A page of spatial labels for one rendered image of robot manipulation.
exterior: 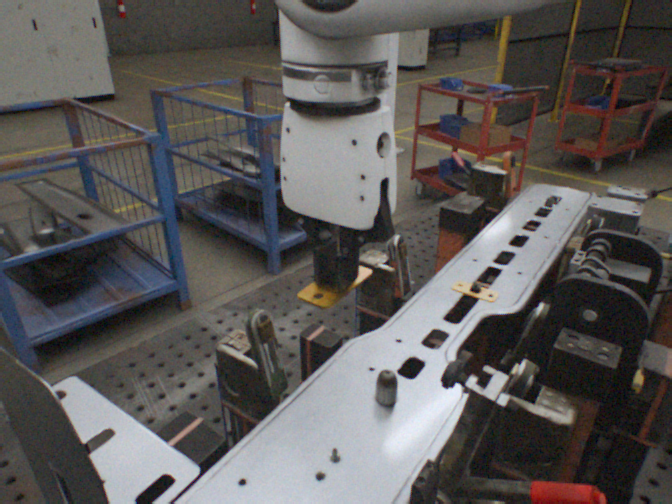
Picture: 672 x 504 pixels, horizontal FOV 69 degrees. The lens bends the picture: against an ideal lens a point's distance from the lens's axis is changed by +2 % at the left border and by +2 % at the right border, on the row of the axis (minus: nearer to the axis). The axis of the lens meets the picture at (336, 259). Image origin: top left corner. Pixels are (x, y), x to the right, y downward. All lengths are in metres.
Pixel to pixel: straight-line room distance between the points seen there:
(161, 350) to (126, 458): 0.67
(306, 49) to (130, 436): 0.53
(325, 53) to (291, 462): 0.47
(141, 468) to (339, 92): 0.50
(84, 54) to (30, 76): 0.82
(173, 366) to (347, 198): 0.94
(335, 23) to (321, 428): 0.51
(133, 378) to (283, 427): 0.66
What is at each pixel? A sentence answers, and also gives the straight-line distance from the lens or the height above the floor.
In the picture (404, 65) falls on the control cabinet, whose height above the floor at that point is 0.10.
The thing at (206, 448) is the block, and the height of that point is 0.98.
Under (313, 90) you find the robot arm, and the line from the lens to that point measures 0.38.
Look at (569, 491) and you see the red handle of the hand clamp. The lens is 0.49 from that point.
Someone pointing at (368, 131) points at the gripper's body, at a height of 1.41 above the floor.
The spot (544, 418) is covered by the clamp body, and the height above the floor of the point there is 1.06.
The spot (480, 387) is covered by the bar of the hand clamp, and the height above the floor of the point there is 1.22.
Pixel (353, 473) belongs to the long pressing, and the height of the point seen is 1.00.
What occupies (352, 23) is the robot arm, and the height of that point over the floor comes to 1.49.
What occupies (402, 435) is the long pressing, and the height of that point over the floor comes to 1.00.
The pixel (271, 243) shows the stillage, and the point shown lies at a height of 0.22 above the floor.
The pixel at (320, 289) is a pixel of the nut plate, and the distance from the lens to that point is 0.47.
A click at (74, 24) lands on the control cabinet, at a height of 1.09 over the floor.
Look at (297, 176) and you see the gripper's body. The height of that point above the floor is 1.37.
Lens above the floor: 1.51
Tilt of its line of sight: 29 degrees down
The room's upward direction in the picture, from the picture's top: straight up
